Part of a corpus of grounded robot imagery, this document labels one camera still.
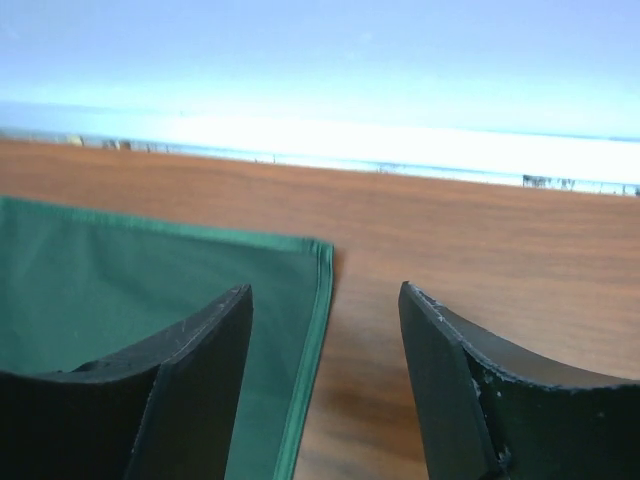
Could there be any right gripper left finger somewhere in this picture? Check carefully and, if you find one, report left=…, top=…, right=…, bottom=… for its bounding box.
left=1, top=285, right=253, bottom=479

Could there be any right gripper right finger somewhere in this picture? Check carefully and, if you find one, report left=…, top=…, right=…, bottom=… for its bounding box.
left=398, top=282, right=639, bottom=479

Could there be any dark green cloth napkin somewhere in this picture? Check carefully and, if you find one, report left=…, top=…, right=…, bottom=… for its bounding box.
left=1, top=197, right=334, bottom=479

